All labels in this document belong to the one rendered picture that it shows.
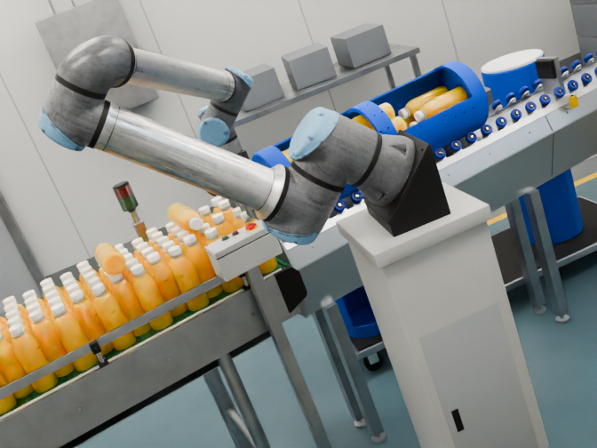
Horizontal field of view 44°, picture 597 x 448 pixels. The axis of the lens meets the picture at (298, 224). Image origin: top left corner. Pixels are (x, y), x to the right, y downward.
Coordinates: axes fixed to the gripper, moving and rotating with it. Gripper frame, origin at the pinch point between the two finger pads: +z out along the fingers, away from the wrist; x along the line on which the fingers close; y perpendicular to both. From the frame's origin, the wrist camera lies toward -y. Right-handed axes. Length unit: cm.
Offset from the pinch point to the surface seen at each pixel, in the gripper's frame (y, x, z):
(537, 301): 115, 22, 104
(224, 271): -17.7, -17.6, 7.3
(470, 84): 98, 4, -5
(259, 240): -4.0, -17.5, 3.7
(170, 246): -26.0, 5.6, 0.1
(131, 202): -26, 49, -8
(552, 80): 145, 16, 12
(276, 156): 19.9, 9.3, -10.7
